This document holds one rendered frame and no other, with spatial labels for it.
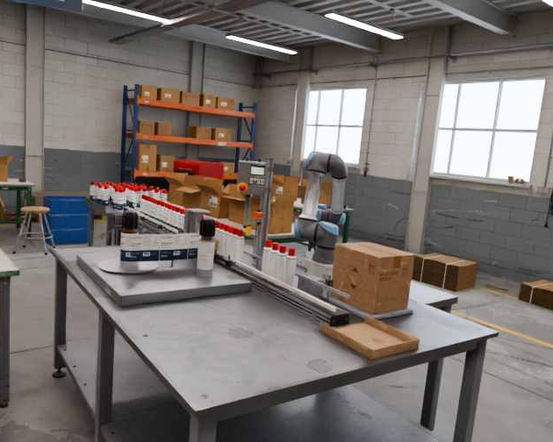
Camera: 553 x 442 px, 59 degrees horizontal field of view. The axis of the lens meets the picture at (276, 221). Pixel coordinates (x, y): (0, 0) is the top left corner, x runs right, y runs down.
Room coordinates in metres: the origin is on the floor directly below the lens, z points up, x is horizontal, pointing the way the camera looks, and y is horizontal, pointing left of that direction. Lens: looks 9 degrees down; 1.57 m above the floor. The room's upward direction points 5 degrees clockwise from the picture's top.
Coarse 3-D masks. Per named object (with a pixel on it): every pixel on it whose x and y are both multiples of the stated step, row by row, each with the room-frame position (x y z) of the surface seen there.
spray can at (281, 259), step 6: (282, 246) 2.39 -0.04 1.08; (282, 252) 2.38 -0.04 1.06; (276, 258) 2.40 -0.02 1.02; (282, 258) 2.38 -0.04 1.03; (276, 264) 2.39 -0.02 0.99; (282, 264) 2.38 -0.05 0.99; (276, 270) 2.39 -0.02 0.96; (282, 270) 2.38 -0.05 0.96; (276, 276) 2.38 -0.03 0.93; (282, 276) 2.38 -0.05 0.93
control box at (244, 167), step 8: (240, 160) 2.80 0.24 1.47; (240, 168) 2.79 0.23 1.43; (248, 168) 2.79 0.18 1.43; (240, 176) 2.79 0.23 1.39; (248, 176) 2.79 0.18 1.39; (256, 176) 2.79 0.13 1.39; (264, 176) 2.79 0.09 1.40; (240, 184) 2.79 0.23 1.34; (248, 184) 2.79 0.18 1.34; (256, 184) 2.79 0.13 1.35; (264, 184) 2.79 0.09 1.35; (240, 192) 2.79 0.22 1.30; (248, 192) 2.79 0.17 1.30; (256, 192) 2.79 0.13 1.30; (264, 192) 2.79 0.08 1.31
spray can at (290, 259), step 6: (288, 252) 2.35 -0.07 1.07; (294, 252) 2.34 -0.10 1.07; (288, 258) 2.33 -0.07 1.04; (294, 258) 2.33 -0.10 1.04; (288, 264) 2.33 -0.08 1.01; (294, 264) 2.34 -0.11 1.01; (288, 270) 2.33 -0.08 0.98; (294, 270) 2.34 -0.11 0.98; (288, 276) 2.33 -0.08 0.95; (294, 276) 2.35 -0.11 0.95; (288, 282) 2.33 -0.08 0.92
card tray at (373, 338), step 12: (324, 324) 1.92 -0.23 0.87; (360, 324) 2.05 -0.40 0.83; (372, 324) 2.04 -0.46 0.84; (384, 324) 1.99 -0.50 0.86; (336, 336) 1.85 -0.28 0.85; (348, 336) 1.90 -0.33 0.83; (360, 336) 1.91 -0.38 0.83; (372, 336) 1.92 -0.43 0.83; (384, 336) 1.93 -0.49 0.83; (396, 336) 1.93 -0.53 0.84; (408, 336) 1.88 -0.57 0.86; (360, 348) 1.75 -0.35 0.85; (372, 348) 1.79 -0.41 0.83; (384, 348) 1.73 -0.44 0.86; (396, 348) 1.77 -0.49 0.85; (408, 348) 1.81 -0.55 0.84
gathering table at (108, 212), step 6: (90, 204) 4.61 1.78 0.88; (96, 204) 4.46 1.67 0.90; (90, 210) 4.76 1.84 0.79; (96, 210) 4.46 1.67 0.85; (102, 210) 4.30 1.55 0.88; (108, 210) 4.33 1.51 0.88; (114, 210) 4.36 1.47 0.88; (90, 216) 4.76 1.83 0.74; (108, 216) 4.23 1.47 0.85; (90, 222) 4.76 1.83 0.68; (108, 222) 4.25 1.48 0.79; (90, 228) 4.77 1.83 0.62; (108, 228) 4.26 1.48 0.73; (90, 234) 4.77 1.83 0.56; (90, 240) 4.77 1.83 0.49; (108, 240) 4.26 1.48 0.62
